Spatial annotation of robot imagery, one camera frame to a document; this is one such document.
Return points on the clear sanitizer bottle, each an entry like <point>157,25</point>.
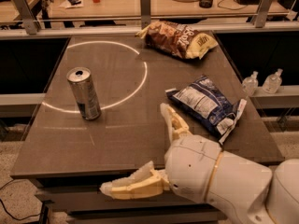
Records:
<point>273,82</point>
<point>250,84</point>

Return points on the blue chip bag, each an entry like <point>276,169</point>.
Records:
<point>205,102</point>

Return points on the clear sanitizer bottle right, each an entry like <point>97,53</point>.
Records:
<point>273,82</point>

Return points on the black mesh pen cup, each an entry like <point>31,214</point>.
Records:
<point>206,3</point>

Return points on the clear sanitizer bottle left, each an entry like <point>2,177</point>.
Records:
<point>250,84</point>

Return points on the brown chip bag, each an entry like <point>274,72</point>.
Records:
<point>179,40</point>

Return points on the metal railing frame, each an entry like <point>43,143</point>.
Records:
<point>59,18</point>

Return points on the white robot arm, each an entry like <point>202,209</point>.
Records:
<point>249,193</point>

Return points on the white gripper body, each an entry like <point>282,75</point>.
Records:
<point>192,167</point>

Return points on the silver redbull can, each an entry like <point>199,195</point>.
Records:
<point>81,83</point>

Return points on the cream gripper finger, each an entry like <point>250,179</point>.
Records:
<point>143,183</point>
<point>176,125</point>

